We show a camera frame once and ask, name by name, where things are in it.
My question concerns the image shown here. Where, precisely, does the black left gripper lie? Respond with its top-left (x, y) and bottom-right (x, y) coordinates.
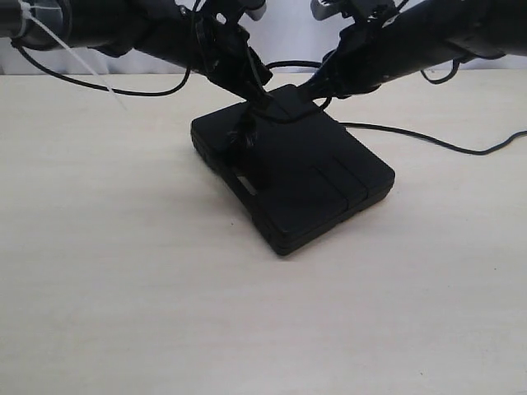
top-left (195, 7), bottom-right (274, 121)

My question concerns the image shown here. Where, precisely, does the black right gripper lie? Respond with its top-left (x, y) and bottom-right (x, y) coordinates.
top-left (297, 21), bottom-right (391, 103)

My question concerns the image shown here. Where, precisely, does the black cord with frayed knot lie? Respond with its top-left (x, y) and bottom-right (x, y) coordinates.
top-left (224, 60), bottom-right (527, 194)

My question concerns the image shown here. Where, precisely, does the black plastic carrying case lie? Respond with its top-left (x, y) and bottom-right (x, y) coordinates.
top-left (190, 102), bottom-right (395, 256)

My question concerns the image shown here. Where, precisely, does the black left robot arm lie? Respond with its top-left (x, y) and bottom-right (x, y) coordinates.
top-left (1, 1), bottom-right (273, 109)

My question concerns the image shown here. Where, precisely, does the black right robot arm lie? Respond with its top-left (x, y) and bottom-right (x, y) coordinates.
top-left (300, 1), bottom-right (526, 100)

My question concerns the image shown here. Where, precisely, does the white backdrop curtain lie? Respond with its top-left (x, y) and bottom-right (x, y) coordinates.
top-left (1, 1), bottom-right (526, 75)

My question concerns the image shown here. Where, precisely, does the white zip tie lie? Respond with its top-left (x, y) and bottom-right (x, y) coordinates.
top-left (18, 1), bottom-right (128, 111)

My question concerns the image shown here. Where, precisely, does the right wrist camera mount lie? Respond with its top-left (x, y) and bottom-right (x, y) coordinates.
top-left (310, 0), bottom-right (351, 21)

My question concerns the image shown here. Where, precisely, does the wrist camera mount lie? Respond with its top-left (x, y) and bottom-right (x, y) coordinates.
top-left (237, 0), bottom-right (267, 21)
top-left (310, 0), bottom-right (351, 21)

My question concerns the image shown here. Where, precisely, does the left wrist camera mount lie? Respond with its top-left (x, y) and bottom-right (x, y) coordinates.
top-left (237, 0), bottom-right (267, 21)

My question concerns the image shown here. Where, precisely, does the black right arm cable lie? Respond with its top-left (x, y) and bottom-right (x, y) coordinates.
top-left (419, 57), bottom-right (464, 84)

